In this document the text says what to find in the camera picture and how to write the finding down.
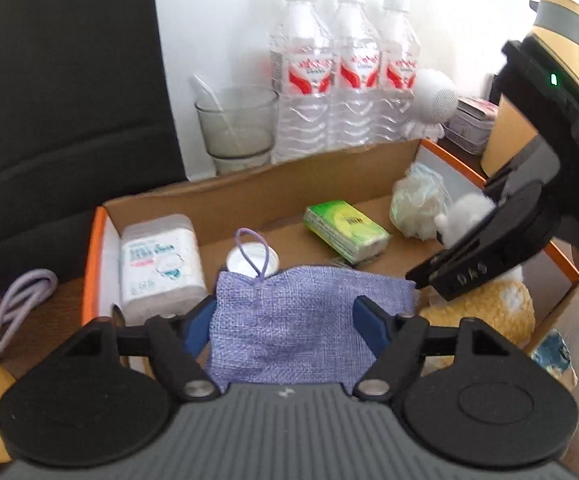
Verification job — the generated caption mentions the clear glass cup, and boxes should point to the clear glass cup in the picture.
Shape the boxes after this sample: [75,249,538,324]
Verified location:
[192,75,281,175]

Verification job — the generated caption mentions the green tissue pack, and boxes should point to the green tissue pack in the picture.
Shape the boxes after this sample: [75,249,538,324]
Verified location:
[303,199,392,266]

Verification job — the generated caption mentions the clear plastic bag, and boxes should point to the clear plastic bag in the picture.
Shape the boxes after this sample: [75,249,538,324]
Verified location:
[389,162,452,241]

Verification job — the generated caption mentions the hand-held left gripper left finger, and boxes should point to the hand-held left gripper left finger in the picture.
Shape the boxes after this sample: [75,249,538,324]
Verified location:
[113,294,221,402]

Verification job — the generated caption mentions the purple fabric pouch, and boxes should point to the purple fabric pouch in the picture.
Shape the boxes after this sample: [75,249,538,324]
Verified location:
[208,228,417,396]

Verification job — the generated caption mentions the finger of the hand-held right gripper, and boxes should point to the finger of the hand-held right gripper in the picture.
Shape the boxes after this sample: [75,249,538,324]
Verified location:
[406,182,561,302]

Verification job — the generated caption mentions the crumpled blue white wrapper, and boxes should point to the crumpled blue white wrapper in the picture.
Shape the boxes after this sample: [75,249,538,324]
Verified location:
[531,329,578,392]

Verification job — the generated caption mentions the small tin box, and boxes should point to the small tin box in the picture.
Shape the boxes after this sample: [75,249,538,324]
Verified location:
[443,97,501,157]

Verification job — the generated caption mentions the white cotton swab container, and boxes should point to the white cotton swab container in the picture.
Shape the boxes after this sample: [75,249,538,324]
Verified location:
[118,213,208,324]

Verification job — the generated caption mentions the yellow and white plush toy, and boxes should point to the yellow and white plush toy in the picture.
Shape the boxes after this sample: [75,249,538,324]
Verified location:
[418,192,536,362]

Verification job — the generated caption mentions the white round speaker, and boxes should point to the white round speaker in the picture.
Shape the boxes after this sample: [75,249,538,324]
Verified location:
[401,68,461,142]

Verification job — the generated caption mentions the red cardboard box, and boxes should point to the red cardboard box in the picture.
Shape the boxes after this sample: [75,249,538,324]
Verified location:
[81,137,579,376]

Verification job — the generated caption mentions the black paper bag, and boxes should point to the black paper bag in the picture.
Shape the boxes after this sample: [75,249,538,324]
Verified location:
[0,0,186,291]

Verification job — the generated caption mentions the light purple cable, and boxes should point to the light purple cable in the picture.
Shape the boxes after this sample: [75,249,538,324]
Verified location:
[0,268,59,362]

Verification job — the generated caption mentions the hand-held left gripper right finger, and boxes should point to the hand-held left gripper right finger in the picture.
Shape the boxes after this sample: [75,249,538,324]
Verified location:
[352,295,516,404]

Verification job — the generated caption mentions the yellow thermos jug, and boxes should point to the yellow thermos jug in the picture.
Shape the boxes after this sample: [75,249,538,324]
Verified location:
[479,0,579,177]

